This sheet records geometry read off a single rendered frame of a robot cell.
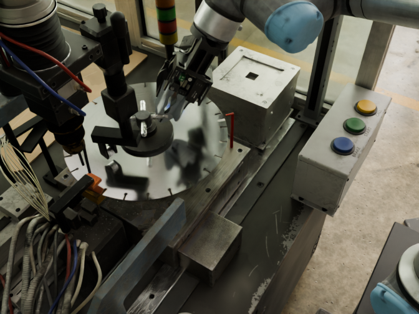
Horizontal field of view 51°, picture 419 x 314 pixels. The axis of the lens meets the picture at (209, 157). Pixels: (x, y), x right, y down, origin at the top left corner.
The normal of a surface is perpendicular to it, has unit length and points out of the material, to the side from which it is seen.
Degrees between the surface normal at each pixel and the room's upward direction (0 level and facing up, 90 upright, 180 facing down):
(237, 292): 0
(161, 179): 0
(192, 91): 78
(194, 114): 0
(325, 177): 90
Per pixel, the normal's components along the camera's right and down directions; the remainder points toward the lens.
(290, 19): -0.44, -0.10
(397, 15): -0.69, 0.70
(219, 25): 0.04, 0.61
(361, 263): -0.02, -0.66
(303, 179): -0.54, 0.63
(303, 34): 0.58, 0.69
